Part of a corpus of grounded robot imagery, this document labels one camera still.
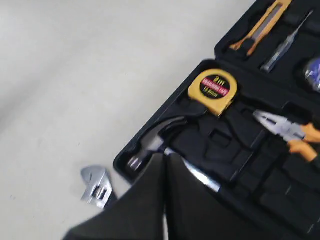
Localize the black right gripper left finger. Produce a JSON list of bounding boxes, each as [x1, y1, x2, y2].
[[64, 153, 166, 240]]

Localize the black electrical tape roll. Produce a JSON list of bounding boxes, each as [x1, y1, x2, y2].
[[303, 56, 320, 92]]

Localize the black plastic tool case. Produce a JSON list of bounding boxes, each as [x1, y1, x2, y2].
[[113, 0, 320, 240]]

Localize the steel claw hammer black grip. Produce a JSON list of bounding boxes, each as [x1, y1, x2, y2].
[[126, 116, 221, 193]]

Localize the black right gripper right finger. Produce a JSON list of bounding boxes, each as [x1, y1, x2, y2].
[[166, 154, 279, 240]]

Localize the yellow tape measure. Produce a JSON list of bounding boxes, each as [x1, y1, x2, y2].
[[188, 68, 238, 117]]

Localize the adjustable wrench black handle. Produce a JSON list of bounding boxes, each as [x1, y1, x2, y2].
[[80, 165, 118, 209]]

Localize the orange utility knife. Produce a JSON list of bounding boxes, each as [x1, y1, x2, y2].
[[229, 0, 292, 57]]

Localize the clear tester screwdriver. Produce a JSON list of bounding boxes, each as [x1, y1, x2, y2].
[[260, 10, 314, 73]]

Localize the orange handled pliers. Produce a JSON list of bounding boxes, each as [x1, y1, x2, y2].
[[252, 110, 320, 168]]

